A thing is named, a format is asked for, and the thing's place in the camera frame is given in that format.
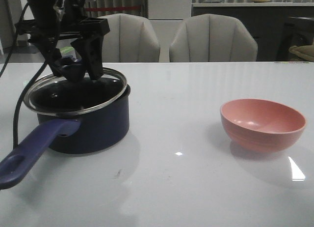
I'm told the left grey upholstered chair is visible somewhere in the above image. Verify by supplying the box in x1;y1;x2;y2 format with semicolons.
101;13;160;63

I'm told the dark blue saucepan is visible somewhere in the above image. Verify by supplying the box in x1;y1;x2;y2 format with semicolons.
0;86;131;190

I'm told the dark grey counter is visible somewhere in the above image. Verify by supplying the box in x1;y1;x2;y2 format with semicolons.
192;2;314;61

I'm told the red barrier belt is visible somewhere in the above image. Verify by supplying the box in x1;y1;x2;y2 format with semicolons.
84;5;141;12

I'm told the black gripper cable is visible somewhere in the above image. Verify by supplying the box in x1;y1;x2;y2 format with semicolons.
0;2;62;149

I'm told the pink bowl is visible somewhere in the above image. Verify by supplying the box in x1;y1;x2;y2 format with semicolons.
220;99;307;153

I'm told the right grey upholstered chair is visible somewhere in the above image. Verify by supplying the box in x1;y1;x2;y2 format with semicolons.
169;14;258;62

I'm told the white drawer cabinet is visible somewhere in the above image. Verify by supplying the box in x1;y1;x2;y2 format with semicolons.
148;0;192;62

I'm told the grey upholstered chair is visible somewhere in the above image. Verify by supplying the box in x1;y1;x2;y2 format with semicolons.
169;14;258;62
101;13;160;63

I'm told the beige cushion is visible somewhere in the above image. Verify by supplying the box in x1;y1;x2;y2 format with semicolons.
288;45;314;62

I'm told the glass lid blue knob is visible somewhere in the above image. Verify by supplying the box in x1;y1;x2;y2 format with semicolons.
24;67;128;117

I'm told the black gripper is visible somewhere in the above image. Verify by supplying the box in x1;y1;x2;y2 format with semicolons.
15;0;110;80

